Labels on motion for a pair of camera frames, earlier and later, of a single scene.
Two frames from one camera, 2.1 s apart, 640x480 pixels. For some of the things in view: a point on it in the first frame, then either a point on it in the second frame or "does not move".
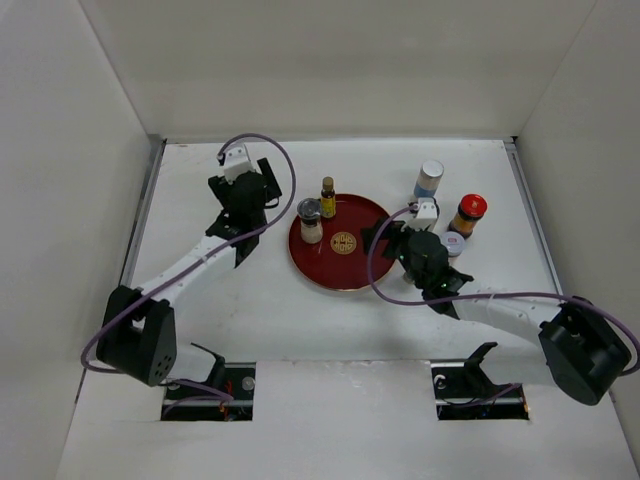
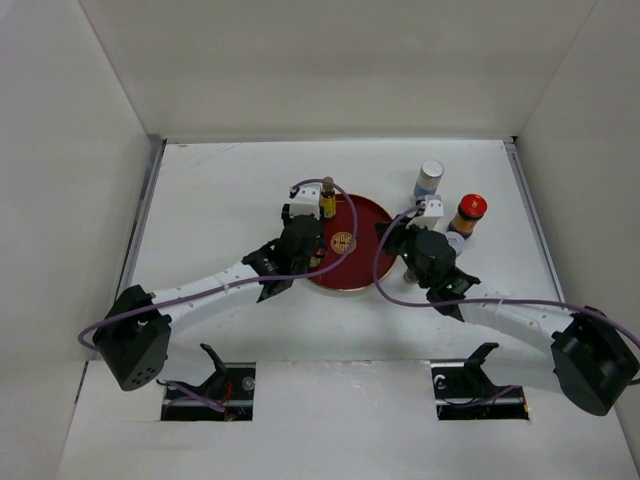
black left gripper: (223, 189) -> (286, 216)
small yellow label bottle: (328, 204) does not move
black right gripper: (390, 232) does not move
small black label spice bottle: (407, 277) does not move
